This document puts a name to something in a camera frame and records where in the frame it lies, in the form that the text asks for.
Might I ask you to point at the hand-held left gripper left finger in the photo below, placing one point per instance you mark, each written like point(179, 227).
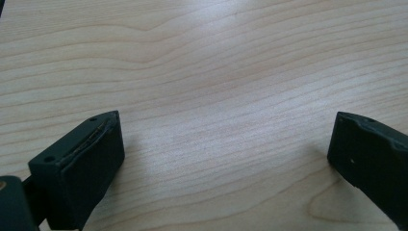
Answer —
point(86, 166)

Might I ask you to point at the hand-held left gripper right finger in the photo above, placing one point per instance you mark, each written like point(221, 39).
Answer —
point(369, 154)

